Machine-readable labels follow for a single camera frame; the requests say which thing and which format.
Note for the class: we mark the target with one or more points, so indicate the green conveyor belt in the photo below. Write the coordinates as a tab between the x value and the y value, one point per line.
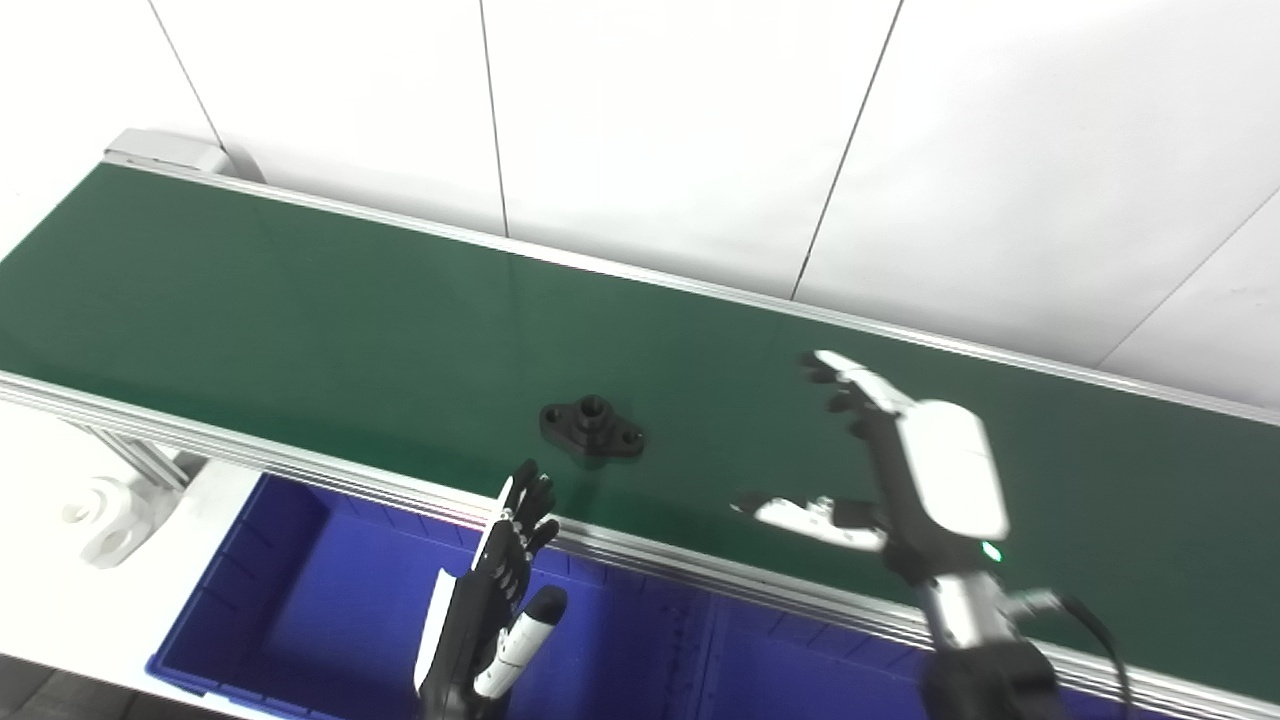
300	465
350	330

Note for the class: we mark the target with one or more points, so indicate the black flanged machine part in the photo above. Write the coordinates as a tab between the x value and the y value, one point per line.
592	428

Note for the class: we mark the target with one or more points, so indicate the white conveyor support bracket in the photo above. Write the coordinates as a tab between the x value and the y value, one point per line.
115	515

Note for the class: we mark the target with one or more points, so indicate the blue plastic bin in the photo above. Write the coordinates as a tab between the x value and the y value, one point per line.
800	670
330	610

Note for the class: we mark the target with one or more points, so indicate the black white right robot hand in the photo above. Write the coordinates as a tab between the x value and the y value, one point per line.
950	470

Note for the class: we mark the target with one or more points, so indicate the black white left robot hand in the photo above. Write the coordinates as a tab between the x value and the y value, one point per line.
470	630

